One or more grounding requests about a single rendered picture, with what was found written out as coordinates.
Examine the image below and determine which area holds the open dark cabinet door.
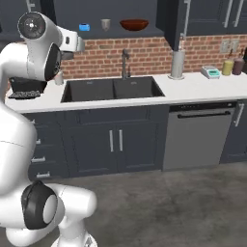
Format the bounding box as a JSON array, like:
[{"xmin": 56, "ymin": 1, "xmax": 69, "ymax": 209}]
[
  {"xmin": 155, "ymin": 0, "xmax": 189, "ymax": 52},
  {"xmin": 39, "ymin": 0, "xmax": 56, "ymax": 24}
]

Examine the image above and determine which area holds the open dark wall cabinet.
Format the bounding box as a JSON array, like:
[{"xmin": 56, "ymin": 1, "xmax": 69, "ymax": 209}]
[{"xmin": 51, "ymin": 0, "xmax": 166, "ymax": 41}]

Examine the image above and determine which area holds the red-brown bowl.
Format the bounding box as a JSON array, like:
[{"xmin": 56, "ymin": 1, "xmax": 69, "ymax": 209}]
[{"xmin": 119, "ymin": 18, "xmax": 151, "ymax": 32}]

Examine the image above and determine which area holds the black double sink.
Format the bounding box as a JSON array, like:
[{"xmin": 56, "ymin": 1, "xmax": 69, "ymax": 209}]
[{"xmin": 60, "ymin": 75, "xmax": 166, "ymax": 104}]

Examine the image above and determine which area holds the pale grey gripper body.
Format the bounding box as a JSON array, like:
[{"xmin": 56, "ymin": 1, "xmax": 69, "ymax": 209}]
[{"xmin": 75, "ymin": 36, "xmax": 87, "ymax": 53}]

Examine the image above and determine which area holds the blue small bowl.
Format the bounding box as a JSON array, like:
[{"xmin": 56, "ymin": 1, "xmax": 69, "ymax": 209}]
[{"xmin": 78, "ymin": 23, "xmax": 92, "ymax": 32}]

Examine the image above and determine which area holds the black dishwasher handle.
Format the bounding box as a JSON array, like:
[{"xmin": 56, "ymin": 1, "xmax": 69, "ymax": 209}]
[{"xmin": 177, "ymin": 110, "xmax": 233, "ymax": 120}]

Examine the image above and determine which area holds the silver cabinet door handle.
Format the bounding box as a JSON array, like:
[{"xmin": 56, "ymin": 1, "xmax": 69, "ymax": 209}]
[
  {"xmin": 26, "ymin": 0, "xmax": 36, "ymax": 13},
  {"xmin": 182, "ymin": 0, "xmax": 191, "ymax": 37},
  {"xmin": 118, "ymin": 128, "xmax": 124, "ymax": 152},
  {"xmin": 108, "ymin": 129, "xmax": 115, "ymax": 153},
  {"xmin": 233, "ymin": 102, "xmax": 246, "ymax": 127}
]

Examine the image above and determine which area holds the dark metal tap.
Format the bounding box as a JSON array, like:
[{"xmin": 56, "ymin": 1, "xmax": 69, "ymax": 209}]
[{"xmin": 121, "ymin": 48, "xmax": 132, "ymax": 81}]

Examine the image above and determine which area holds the grey drinking glass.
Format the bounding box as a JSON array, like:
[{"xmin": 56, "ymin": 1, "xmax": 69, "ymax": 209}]
[{"xmin": 100, "ymin": 18, "xmax": 112, "ymax": 32}]

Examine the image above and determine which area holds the dark wall cabinet run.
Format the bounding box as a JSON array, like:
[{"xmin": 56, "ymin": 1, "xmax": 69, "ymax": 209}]
[{"xmin": 186, "ymin": 0, "xmax": 247, "ymax": 37}]

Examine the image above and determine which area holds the white teal kitchen scale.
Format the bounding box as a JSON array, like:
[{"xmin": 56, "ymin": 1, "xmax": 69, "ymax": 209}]
[{"xmin": 200, "ymin": 65, "xmax": 222, "ymax": 80}]

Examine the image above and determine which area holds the dark false drawer front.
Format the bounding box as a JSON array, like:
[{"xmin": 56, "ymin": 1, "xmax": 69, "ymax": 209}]
[{"xmin": 74, "ymin": 106, "xmax": 152, "ymax": 125}]

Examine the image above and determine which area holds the maroon jar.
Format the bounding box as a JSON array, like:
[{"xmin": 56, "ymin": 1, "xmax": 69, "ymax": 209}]
[{"xmin": 232, "ymin": 57, "xmax": 246, "ymax": 76}]

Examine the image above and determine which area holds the small grey cup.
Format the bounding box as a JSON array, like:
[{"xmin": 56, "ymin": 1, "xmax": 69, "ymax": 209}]
[{"xmin": 54, "ymin": 70, "xmax": 65, "ymax": 86}]

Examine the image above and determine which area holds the dark narrow base cabinet door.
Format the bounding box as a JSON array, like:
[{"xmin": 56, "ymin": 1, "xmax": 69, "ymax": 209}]
[{"xmin": 219, "ymin": 99, "xmax": 247, "ymax": 164}]

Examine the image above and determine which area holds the grey dishwasher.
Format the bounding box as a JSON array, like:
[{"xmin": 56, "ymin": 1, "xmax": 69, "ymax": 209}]
[{"xmin": 161, "ymin": 101, "xmax": 238, "ymax": 172}]

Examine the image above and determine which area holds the yellow jar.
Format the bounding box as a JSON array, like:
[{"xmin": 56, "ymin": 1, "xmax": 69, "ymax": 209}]
[{"xmin": 221, "ymin": 59, "xmax": 234, "ymax": 77}]

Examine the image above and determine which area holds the grey wall socket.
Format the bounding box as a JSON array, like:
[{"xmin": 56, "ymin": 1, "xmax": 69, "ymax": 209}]
[{"xmin": 220, "ymin": 39, "xmax": 241, "ymax": 54}]

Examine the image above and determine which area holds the black countertop appliance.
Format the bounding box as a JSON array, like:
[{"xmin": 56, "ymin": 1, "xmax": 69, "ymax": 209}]
[{"xmin": 8, "ymin": 76, "xmax": 48, "ymax": 100}]

